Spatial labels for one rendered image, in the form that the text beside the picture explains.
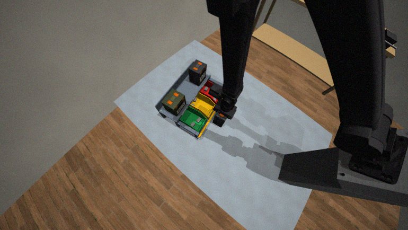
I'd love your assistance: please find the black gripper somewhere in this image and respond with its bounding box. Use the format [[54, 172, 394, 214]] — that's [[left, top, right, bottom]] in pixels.
[[213, 99, 237, 120]]

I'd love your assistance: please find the dark grey shelf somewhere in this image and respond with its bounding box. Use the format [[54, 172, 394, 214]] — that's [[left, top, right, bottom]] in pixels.
[[155, 61, 223, 139]]

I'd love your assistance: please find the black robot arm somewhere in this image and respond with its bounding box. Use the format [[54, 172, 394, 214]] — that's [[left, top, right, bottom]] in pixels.
[[206, 0, 408, 184]]

